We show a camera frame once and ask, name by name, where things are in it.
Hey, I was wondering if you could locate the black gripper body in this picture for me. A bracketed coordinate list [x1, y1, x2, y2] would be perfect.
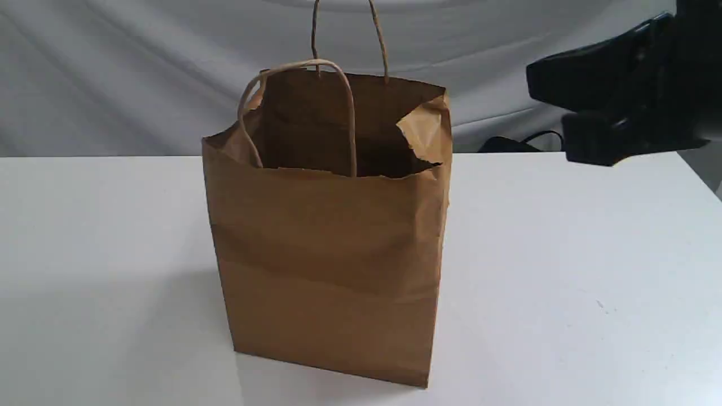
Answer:
[632, 1, 721, 142]

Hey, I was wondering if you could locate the brown paper bag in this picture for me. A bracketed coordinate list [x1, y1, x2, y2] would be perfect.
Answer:
[202, 2, 453, 389]

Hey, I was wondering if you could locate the black object behind table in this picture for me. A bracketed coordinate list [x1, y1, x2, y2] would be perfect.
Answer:
[477, 130, 565, 153]

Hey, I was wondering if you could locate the white backdrop cloth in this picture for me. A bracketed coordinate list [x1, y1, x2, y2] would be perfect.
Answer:
[1, 1, 676, 157]

